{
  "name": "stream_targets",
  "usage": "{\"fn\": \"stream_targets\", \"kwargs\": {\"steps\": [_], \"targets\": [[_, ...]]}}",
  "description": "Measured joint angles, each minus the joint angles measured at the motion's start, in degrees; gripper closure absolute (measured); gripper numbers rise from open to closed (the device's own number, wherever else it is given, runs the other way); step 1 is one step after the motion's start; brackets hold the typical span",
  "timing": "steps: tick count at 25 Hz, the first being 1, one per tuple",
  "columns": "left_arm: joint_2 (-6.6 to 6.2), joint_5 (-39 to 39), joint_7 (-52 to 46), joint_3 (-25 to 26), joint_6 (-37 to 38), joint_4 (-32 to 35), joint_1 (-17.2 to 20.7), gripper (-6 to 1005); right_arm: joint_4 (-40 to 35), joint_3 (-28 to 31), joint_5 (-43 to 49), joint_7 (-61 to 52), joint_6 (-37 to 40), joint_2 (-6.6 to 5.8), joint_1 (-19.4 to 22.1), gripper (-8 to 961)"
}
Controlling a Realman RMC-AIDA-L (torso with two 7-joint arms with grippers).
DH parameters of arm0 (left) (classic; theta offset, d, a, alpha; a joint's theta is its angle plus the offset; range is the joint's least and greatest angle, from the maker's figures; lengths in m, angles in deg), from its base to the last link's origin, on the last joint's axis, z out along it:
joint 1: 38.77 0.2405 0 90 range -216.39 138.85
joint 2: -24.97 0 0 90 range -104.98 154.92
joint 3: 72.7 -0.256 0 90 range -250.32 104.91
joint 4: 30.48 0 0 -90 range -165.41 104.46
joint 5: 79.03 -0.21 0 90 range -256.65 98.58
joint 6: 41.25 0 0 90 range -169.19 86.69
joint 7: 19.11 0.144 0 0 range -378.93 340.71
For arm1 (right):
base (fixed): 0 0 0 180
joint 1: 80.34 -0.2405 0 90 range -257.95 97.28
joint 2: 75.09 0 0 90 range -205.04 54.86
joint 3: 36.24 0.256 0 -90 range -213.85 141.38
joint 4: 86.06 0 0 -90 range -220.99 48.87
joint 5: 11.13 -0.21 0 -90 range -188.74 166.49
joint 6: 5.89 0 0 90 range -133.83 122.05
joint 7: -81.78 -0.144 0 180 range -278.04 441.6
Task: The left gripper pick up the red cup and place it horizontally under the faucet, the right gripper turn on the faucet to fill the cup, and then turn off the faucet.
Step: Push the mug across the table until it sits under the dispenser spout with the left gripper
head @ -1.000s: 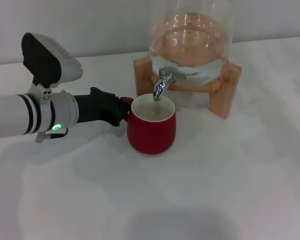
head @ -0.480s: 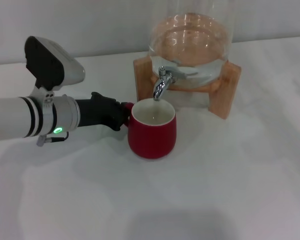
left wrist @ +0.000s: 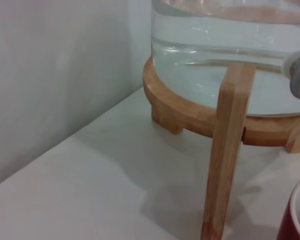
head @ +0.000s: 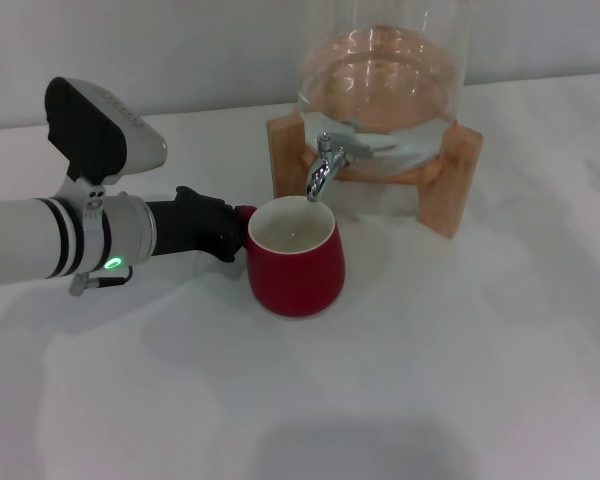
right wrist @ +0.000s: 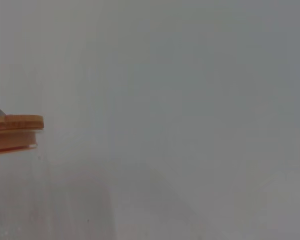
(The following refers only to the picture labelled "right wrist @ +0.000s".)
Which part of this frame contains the wooden jar lid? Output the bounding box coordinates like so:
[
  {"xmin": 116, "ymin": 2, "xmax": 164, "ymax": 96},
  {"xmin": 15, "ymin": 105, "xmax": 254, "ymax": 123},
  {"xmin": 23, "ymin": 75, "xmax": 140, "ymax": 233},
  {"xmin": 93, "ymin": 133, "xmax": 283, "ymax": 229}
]
[{"xmin": 0, "ymin": 114, "xmax": 45, "ymax": 156}]

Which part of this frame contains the glass water dispenser jar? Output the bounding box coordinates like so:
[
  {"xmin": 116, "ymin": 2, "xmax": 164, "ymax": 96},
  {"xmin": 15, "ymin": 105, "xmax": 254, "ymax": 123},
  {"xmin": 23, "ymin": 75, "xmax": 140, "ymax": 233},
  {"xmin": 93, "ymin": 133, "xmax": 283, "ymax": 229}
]
[{"xmin": 0, "ymin": 129, "xmax": 55, "ymax": 240}]

